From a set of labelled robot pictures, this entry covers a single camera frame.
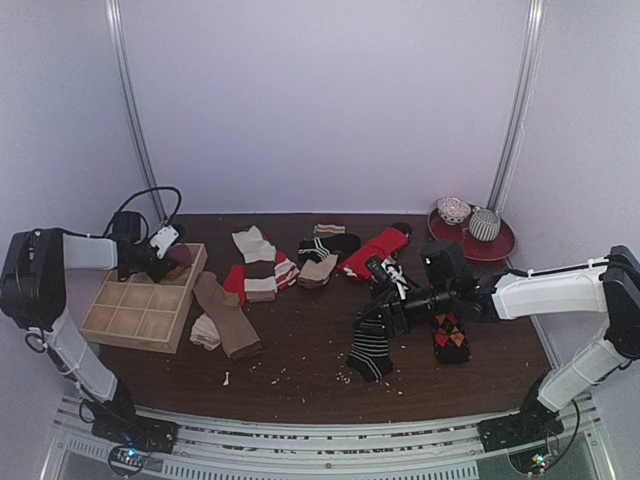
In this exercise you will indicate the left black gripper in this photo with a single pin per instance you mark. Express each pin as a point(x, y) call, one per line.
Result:
point(156, 275)

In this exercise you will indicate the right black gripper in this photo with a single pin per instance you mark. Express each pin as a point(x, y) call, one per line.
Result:
point(388, 310)

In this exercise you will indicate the purple magenta striped sock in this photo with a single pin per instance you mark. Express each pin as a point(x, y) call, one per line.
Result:
point(180, 256)

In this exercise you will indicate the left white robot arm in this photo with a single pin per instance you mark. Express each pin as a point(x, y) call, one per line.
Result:
point(34, 293)

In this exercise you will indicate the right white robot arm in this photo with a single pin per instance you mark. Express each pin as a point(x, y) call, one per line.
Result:
point(603, 291)

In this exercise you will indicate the red beige striped socks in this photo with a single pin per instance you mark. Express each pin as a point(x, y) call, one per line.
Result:
point(265, 270)

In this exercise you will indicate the black striped ankle sock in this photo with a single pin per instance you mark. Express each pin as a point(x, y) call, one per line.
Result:
point(369, 353)

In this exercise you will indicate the wooden compartment box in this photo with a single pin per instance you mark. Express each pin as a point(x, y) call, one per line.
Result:
point(141, 314)

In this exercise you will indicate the black orange argyle sock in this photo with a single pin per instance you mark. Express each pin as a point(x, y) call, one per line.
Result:
point(450, 342)

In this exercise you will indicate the red sock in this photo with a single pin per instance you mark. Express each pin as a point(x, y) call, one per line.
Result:
point(392, 239)

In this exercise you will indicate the tan ankle sock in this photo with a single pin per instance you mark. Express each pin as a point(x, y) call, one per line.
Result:
point(314, 275)

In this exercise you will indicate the black white striped sock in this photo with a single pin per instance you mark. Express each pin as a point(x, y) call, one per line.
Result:
point(320, 248)

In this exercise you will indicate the beige striped folded sock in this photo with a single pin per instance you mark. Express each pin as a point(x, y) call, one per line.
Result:
point(322, 230)

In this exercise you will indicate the patterned white bowl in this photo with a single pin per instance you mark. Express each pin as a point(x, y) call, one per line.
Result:
point(452, 210)

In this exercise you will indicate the striped grey cup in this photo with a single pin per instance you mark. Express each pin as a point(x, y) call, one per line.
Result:
point(484, 225)

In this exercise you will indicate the brown beige sock pair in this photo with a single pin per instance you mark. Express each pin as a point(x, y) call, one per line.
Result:
point(223, 322)

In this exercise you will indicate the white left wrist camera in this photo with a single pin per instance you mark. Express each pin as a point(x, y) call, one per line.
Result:
point(163, 239)

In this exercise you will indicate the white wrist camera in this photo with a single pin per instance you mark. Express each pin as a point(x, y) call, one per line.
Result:
point(163, 239)
point(387, 276)

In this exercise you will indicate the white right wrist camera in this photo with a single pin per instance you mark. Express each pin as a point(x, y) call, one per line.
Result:
point(387, 276)

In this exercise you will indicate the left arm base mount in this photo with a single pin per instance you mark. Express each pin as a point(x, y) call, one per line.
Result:
point(136, 437)

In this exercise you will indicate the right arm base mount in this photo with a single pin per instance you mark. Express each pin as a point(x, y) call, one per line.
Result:
point(530, 437)

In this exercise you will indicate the aluminium front rail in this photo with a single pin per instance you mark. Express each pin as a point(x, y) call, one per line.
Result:
point(213, 448)

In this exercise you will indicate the left aluminium corner post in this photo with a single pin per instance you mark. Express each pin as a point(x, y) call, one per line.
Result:
point(118, 40)

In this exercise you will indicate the aluminium corner post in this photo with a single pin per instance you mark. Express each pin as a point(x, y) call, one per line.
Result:
point(118, 40)
point(524, 90)

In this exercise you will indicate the right aluminium corner post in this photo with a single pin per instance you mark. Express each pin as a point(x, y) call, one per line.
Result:
point(524, 90)

